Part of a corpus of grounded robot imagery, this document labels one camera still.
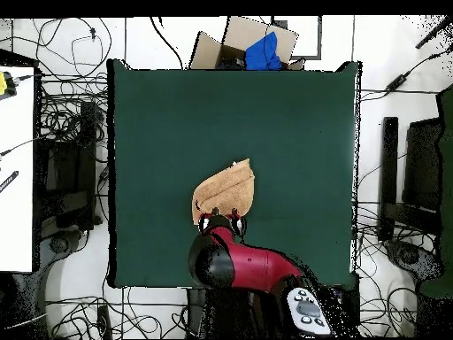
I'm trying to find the tan terry towel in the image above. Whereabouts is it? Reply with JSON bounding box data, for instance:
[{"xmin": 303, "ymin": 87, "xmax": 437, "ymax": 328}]
[{"xmin": 190, "ymin": 158, "xmax": 256, "ymax": 226}]

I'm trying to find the black flat strip tool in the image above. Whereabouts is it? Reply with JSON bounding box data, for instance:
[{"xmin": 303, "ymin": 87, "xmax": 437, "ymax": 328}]
[{"xmin": 0, "ymin": 170, "xmax": 19, "ymax": 194}]

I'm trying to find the dark green table cloth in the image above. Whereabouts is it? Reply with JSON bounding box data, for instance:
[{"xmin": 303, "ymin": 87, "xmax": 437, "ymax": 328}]
[{"xmin": 106, "ymin": 58, "xmax": 363, "ymax": 289}]

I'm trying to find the black equipment case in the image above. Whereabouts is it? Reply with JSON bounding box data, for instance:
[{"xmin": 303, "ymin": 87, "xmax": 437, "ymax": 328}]
[{"xmin": 38, "ymin": 100, "xmax": 98, "ymax": 231}]

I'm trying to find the black power strip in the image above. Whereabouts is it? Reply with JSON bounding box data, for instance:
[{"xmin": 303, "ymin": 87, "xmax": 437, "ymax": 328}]
[{"xmin": 96, "ymin": 305, "xmax": 113, "ymax": 339}]

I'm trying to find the black floor box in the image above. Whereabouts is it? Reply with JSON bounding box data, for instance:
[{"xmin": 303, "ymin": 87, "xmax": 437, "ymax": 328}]
[{"xmin": 340, "ymin": 274, "xmax": 361, "ymax": 327}]

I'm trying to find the open cardboard box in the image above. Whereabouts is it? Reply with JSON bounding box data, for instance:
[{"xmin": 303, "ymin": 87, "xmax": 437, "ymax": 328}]
[{"xmin": 188, "ymin": 15, "xmax": 306, "ymax": 71}]

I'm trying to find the black upright bar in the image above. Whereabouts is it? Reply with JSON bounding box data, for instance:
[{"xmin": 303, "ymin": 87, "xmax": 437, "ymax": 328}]
[{"xmin": 379, "ymin": 116, "xmax": 400, "ymax": 243}]

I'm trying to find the blue cloth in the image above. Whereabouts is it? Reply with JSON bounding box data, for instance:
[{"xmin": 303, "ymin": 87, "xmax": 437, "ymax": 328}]
[{"xmin": 244, "ymin": 31, "xmax": 283, "ymax": 71}]

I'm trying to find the white side table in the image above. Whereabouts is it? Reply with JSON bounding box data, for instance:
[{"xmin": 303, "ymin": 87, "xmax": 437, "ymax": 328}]
[{"xmin": 0, "ymin": 65, "xmax": 36, "ymax": 274}]

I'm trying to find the black panel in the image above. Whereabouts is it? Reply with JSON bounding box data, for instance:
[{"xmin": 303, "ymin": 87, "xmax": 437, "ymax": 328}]
[{"xmin": 402, "ymin": 118, "xmax": 443, "ymax": 213}]

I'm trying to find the black power adapter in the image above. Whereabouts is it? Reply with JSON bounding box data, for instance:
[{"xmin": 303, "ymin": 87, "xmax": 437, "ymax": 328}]
[{"xmin": 384, "ymin": 72, "xmax": 409, "ymax": 92}]

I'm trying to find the green cloth covered stand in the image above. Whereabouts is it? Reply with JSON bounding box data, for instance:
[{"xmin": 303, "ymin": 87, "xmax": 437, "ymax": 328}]
[{"xmin": 418, "ymin": 84, "xmax": 453, "ymax": 298}]

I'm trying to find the yellow and black device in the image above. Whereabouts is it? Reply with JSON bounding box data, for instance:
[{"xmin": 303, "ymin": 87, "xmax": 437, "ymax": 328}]
[{"xmin": 0, "ymin": 71, "xmax": 18, "ymax": 102}]

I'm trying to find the black rod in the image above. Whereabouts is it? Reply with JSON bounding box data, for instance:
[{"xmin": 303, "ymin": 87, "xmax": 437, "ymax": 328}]
[{"xmin": 415, "ymin": 15, "xmax": 453, "ymax": 50}]

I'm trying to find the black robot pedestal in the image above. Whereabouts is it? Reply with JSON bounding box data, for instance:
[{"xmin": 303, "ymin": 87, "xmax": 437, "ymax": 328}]
[{"xmin": 185, "ymin": 287, "xmax": 360, "ymax": 339}]

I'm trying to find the grey pedestal leg with foot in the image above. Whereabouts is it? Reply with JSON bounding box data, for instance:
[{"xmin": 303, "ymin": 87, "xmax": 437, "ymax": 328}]
[
  {"xmin": 35, "ymin": 228, "xmax": 91, "ymax": 330},
  {"xmin": 384, "ymin": 239, "xmax": 443, "ymax": 284}
]

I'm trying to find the dark square frame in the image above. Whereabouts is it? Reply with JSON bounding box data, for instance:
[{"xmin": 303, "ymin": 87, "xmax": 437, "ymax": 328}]
[{"xmin": 271, "ymin": 15, "xmax": 323, "ymax": 60}]

